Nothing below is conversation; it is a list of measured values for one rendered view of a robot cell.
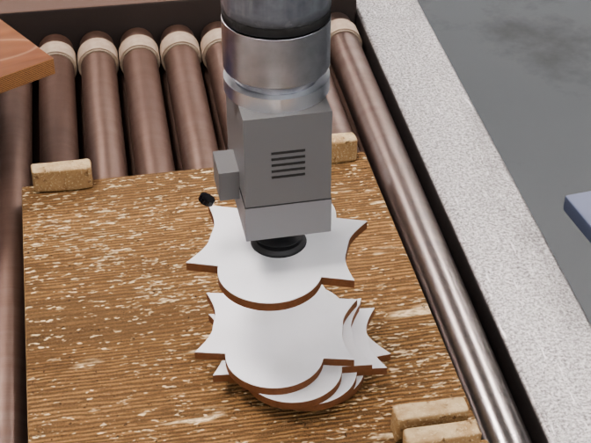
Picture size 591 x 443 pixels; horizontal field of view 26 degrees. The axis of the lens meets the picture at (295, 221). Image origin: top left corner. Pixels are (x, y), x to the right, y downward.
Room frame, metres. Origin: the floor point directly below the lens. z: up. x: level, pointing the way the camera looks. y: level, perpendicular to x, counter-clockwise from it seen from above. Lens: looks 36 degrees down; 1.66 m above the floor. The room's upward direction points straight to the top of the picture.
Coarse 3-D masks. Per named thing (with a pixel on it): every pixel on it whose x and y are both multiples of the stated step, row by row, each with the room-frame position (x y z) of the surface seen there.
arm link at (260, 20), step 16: (224, 0) 0.77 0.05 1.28; (240, 0) 0.76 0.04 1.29; (256, 0) 0.75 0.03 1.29; (272, 0) 0.75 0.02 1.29; (288, 0) 0.75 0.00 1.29; (304, 0) 0.75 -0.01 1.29; (320, 0) 0.76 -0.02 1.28; (224, 16) 0.77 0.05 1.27; (240, 16) 0.76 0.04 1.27; (256, 16) 0.75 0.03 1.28; (272, 16) 0.75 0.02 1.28; (288, 16) 0.75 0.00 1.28; (304, 16) 0.75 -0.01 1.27; (320, 16) 0.76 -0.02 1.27; (240, 32) 0.76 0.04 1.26; (256, 32) 0.75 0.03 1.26; (272, 32) 0.75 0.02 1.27; (288, 32) 0.75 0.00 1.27; (304, 32) 0.75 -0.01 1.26
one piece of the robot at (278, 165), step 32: (256, 96) 0.75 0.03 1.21; (288, 96) 0.75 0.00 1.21; (320, 96) 0.76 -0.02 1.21; (256, 128) 0.74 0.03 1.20; (288, 128) 0.74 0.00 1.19; (320, 128) 0.75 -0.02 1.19; (224, 160) 0.78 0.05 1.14; (256, 160) 0.74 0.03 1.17; (288, 160) 0.74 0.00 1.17; (320, 160) 0.75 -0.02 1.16; (224, 192) 0.76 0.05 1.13; (256, 192) 0.74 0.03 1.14; (288, 192) 0.74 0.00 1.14; (320, 192) 0.75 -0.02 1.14; (256, 224) 0.74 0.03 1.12; (288, 224) 0.74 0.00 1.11; (320, 224) 0.75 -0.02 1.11
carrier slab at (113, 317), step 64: (64, 192) 1.03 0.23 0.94; (128, 192) 1.03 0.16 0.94; (192, 192) 1.03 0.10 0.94; (64, 256) 0.93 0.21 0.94; (128, 256) 0.93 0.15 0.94; (192, 256) 0.93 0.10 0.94; (384, 256) 0.93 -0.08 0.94; (64, 320) 0.84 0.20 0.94; (128, 320) 0.84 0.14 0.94; (192, 320) 0.84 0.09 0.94; (384, 320) 0.84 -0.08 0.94; (64, 384) 0.76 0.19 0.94; (128, 384) 0.76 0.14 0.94; (192, 384) 0.76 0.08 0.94; (384, 384) 0.76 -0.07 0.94; (448, 384) 0.76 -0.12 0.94
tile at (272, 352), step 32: (320, 288) 0.84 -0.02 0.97; (224, 320) 0.80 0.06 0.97; (256, 320) 0.80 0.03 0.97; (288, 320) 0.80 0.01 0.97; (320, 320) 0.80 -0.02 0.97; (224, 352) 0.76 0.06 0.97; (256, 352) 0.76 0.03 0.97; (288, 352) 0.76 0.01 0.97; (320, 352) 0.76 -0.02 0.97; (256, 384) 0.73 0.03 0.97; (288, 384) 0.73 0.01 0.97
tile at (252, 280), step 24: (216, 216) 0.82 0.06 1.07; (216, 240) 0.79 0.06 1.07; (240, 240) 0.79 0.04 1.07; (312, 240) 0.79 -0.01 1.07; (336, 240) 0.79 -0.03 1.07; (192, 264) 0.76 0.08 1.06; (216, 264) 0.76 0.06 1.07; (240, 264) 0.76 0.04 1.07; (264, 264) 0.76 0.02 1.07; (288, 264) 0.76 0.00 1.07; (312, 264) 0.76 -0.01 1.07; (336, 264) 0.76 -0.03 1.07; (240, 288) 0.73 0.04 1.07; (264, 288) 0.73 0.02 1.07; (288, 288) 0.73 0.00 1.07; (312, 288) 0.73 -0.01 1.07
